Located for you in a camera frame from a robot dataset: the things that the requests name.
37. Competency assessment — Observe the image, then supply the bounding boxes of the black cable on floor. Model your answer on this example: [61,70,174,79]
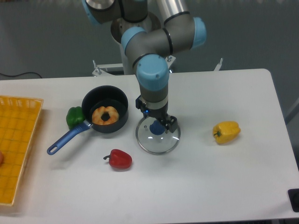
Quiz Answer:
[0,71,43,78]

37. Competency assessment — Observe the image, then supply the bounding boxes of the black saucepan blue handle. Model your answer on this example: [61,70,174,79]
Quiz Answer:
[47,85,128,155]

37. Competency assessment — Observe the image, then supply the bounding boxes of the green toy bell pepper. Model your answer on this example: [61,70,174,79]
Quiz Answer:
[66,106,85,130]

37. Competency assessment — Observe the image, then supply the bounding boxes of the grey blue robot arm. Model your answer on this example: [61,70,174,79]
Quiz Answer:
[82,0,207,133]

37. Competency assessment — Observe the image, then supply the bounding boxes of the yellow toy bell pepper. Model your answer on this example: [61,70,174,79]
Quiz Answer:
[213,121,241,144]

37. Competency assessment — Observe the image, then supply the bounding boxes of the glazed toy donut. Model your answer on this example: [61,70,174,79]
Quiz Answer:
[92,106,119,126]

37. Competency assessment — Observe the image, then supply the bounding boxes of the black device at table edge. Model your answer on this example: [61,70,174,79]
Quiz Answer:
[288,189,299,212]

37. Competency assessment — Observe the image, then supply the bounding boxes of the glass pot lid blue knob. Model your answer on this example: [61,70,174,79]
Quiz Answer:
[135,115,182,155]

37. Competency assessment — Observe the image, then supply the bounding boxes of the red toy bell pepper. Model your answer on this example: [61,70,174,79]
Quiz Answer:
[103,149,133,169]

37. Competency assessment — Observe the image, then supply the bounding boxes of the yellow woven basket tray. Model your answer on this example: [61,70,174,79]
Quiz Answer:
[0,95,43,206]

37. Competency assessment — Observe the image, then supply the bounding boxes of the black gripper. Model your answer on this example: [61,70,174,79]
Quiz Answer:
[135,95,177,133]

